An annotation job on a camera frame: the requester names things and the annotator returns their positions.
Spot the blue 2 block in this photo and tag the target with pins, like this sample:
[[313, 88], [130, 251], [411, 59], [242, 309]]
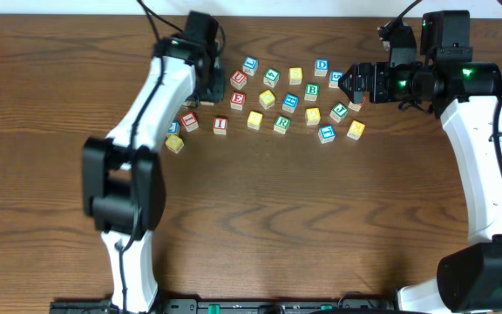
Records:
[[174, 128]]

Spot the green J block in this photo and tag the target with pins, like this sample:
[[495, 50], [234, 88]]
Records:
[[339, 112]]

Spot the yellow O block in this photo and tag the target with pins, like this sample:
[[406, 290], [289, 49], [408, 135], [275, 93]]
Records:
[[267, 99]]

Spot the yellow block top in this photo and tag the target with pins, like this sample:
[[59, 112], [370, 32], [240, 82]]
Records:
[[295, 75]]

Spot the blue H block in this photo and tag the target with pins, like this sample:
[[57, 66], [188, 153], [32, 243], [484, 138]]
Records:
[[290, 102]]

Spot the yellow block centre right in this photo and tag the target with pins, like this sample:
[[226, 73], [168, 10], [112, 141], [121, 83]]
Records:
[[312, 116]]

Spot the blue T block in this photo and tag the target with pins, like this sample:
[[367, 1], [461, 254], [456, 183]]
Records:
[[326, 134]]

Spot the yellow S block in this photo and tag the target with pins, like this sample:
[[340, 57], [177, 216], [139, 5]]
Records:
[[254, 120]]

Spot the red I block centre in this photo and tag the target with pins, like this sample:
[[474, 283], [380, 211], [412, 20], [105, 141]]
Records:
[[220, 126]]

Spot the green B block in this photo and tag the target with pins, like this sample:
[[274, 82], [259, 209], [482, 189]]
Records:
[[311, 92]]

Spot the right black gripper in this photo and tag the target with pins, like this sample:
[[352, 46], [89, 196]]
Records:
[[365, 82]]

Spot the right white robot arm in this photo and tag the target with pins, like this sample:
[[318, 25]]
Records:
[[465, 98]]

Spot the yellow M block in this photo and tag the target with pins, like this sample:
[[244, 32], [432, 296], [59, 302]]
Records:
[[356, 130]]

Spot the red U block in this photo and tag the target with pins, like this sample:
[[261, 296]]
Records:
[[238, 79]]

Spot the blue D block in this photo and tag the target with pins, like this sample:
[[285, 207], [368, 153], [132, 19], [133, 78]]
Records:
[[321, 67]]

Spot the yellow Q block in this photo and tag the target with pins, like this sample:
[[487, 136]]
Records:
[[174, 143]]

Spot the green R block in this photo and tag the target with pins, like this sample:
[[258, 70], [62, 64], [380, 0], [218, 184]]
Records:
[[282, 124]]

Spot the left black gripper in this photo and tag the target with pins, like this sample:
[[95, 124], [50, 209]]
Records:
[[214, 85]]

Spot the red i block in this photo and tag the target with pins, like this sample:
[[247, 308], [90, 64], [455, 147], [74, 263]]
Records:
[[189, 121], [220, 126]]

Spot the blue 5 block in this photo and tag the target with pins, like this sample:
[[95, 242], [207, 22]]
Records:
[[334, 78]]

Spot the red I block left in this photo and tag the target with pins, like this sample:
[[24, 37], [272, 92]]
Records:
[[189, 121]]

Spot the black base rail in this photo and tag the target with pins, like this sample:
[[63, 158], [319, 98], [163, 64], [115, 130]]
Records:
[[192, 306]]

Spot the blue L block right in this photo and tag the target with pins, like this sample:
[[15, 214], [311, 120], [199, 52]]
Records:
[[250, 65]]

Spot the red E block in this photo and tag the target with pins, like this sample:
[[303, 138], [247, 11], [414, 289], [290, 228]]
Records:
[[237, 100]]

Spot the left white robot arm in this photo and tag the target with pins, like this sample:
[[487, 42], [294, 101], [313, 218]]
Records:
[[122, 182]]

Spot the red block under gripper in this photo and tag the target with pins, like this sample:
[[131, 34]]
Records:
[[356, 106]]

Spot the green 4 block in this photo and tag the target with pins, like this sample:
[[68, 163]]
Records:
[[271, 77]]

